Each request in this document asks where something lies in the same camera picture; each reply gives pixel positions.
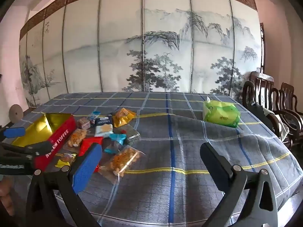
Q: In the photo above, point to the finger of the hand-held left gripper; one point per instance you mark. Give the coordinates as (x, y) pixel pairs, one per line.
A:
(14, 132)
(35, 147)

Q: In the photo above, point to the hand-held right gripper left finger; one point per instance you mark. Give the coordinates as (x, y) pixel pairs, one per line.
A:
(87, 166)

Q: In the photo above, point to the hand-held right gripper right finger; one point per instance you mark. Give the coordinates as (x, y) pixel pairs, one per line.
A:
(214, 167)

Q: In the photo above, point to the red snack packet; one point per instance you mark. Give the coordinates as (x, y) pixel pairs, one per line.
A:
(86, 144)

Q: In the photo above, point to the yellow snack packet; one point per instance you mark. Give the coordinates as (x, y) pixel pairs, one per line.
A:
(62, 163)

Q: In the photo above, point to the red box with gold lining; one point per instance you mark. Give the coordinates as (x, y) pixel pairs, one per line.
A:
(59, 137)

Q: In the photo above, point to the small clear peanut packet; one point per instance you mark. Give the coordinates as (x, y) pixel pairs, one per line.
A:
(75, 138)

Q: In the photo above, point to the large clear peanut packet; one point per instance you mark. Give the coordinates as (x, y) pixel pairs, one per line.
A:
(123, 159)

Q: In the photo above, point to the cream snack packet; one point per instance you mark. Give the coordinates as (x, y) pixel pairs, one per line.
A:
(104, 130)

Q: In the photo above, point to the teal snack packet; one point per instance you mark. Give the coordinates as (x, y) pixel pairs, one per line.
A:
(117, 138)

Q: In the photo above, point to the person's left hand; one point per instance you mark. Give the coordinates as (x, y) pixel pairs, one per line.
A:
(6, 194)

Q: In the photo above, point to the round grey disc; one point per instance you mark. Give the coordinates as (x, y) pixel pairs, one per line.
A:
(15, 113)

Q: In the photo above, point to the blue plaid tablecloth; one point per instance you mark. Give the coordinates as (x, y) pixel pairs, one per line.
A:
(189, 134)

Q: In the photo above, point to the pink cube snack packet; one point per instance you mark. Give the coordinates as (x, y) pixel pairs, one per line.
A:
(83, 123)

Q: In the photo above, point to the small blue candy packet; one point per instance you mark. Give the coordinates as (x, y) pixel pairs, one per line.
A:
(95, 114)

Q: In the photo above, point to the dark seed bar packet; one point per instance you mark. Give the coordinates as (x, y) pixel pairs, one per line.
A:
(131, 136)

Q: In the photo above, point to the green tissue pack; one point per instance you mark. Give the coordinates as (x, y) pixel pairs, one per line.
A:
(222, 113)

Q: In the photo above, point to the orange snack packet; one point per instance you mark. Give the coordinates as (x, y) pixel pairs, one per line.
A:
(123, 117)

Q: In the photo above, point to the dark cloth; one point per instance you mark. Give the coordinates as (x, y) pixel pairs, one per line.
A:
(258, 110)

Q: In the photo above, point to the dark wooden armchair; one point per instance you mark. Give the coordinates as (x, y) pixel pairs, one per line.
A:
(288, 97)
(261, 85)

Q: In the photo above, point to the painted folding screen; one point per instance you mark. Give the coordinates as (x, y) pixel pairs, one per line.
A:
(165, 16)

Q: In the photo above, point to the dark carved wooden frame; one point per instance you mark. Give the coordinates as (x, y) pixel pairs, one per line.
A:
(262, 47)

